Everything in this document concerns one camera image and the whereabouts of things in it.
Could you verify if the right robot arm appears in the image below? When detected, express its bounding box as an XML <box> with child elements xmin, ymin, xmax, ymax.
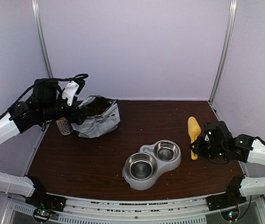
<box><xmin>187</xmin><ymin>117</ymin><xmax>265</xmax><ymax>206</ymax></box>

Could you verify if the purple pet food bag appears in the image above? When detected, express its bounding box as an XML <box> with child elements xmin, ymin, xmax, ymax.
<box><xmin>72</xmin><ymin>96</ymin><xmax>121</xmax><ymax>139</ymax></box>

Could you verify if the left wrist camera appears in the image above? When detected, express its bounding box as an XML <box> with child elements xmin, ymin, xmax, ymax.
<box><xmin>75</xmin><ymin>78</ymin><xmax>86</xmax><ymax>95</ymax></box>

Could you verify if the yellow plastic scoop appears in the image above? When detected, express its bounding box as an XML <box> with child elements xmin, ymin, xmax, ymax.
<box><xmin>187</xmin><ymin>116</ymin><xmax>201</xmax><ymax>160</ymax></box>

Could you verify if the right aluminium frame post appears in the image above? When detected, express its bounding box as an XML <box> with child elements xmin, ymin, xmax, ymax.
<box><xmin>208</xmin><ymin>0</ymin><xmax>237</xmax><ymax>105</ymax></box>

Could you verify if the steel bowl near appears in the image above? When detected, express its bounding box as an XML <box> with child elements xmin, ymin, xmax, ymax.
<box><xmin>124</xmin><ymin>152</ymin><xmax>158</xmax><ymax>181</ymax></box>

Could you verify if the aluminium frame post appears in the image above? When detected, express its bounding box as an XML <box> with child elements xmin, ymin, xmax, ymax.
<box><xmin>208</xmin><ymin>0</ymin><xmax>237</xmax><ymax>105</ymax></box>
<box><xmin>31</xmin><ymin>0</ymin><xmax>53</xmax><ymax>78</ymax></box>

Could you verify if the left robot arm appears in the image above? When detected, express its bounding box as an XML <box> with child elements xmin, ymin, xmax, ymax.
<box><xmin>0</xmin><ymin>74</ymin><xmax>88</xmax><ymax>207</ymax></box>

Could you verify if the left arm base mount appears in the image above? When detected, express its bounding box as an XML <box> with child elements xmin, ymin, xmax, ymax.
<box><xmin>25</xmin><ymin>194</ymin><xmax>66</xmax><ymax>224</ymax></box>

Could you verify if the patterned mug orange inside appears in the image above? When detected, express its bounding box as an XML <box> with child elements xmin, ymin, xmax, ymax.
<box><xmin>56</xmin><ymin>117</ymin><xmax>73</xmax><ymax>136</ymax></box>

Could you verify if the front aluminium rail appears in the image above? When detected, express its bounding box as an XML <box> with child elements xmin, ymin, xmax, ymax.
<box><xmin>1</xmin><ymin>196</ymin><xmax>265</xmax><ymax>224</ymax></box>

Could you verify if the steel bowl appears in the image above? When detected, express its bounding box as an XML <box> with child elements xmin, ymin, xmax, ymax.
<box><xmin>154</xmin><ymin>140</ymin><xmax>180</xmax><ymax>161</ymax></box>
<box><xmin>124</xmin><ymin>152</ymin><xmax>158</xmax><ymax>181</ymax></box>

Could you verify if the steel bowl far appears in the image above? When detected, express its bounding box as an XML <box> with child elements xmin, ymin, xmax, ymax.
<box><xmin>154</xmin><ymin>140</ymin><xmax>180</xmax><ymax>161</ymax></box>

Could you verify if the grey double bowl feeder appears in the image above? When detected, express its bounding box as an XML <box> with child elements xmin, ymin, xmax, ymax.
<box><xmin>122</xmin><ymin>140</ymin><xmax>181</xmax><ymax>190</ymax></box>

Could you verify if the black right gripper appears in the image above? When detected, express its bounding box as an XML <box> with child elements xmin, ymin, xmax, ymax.
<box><xmin>190</xmin><ymin>137</ymin><xmax>227</xmax><ymax>160</ymax></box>

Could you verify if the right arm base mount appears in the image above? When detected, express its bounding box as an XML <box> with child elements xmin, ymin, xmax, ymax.
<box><xmin>206</xmin><ymin>193</ymin><xmax>247</xmax><ymax>223</ymax></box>

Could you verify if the left aluminium frame post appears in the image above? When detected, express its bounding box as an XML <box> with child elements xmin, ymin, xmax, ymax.
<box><xmin>31</xmin><ymin>0</ymin><xmax>53</xmax><ymax>78</ymax></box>

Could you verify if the left black braided cable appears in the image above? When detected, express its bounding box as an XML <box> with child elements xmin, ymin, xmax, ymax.
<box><xmin>0</xmin><ymin>73</ymin><xmax>89</xmax><ymax>131</ymax></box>

